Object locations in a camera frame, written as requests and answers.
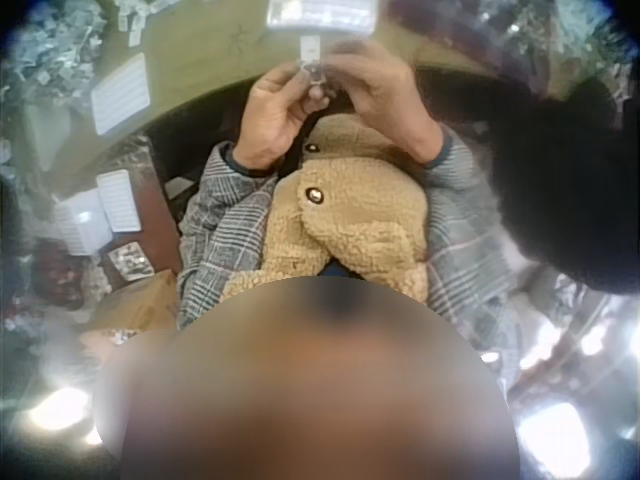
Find dark red bundle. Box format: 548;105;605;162
30;238;99;314

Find small white metal part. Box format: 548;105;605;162
297;35;332;99

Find heap of shiny packets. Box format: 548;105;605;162
492;0;640;94

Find brown cardboard box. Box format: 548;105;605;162
92;269;180;332

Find person's right hand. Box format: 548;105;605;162
319;38;446;164

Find heap of small silver parts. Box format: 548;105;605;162
0;0;110;109

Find scattered small white pieces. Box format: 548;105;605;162
110;0;174;49

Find person's left hand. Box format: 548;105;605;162
234;63;332;171

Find black fabric bundle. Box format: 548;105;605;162
487;78;640;297

